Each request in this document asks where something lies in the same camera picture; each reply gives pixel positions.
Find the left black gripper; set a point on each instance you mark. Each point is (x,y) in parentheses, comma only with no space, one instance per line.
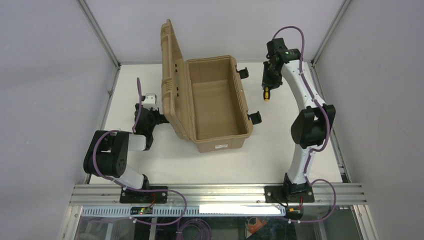
(151,117)

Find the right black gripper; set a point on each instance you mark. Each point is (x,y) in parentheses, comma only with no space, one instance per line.
(269,79)

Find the black yellow handled screwdriver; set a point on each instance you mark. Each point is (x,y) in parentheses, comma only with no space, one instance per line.
(266,94)

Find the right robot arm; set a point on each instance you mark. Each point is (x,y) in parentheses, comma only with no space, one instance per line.
(310,130)

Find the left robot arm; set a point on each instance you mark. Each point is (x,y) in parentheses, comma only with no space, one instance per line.
(108,151)

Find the tan plastic toolbox bin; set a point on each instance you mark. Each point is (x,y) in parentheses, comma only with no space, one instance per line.
(203,98)

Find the orange object under table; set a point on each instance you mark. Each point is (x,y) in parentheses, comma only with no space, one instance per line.
(254,224)

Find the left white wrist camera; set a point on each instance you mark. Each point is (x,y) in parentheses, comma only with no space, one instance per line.
(149,101)

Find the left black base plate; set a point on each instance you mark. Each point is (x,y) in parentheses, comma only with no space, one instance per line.
(158,196)

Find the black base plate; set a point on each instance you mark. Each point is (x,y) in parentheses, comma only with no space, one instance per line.
(281,194)
(158,196)

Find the white slotted cable duct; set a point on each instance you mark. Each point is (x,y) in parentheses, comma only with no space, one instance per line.
(203,210)

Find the aluminium front rail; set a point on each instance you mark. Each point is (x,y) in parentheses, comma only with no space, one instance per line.
(204,194)

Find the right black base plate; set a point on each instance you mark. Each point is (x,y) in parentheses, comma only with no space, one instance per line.
(281,194)

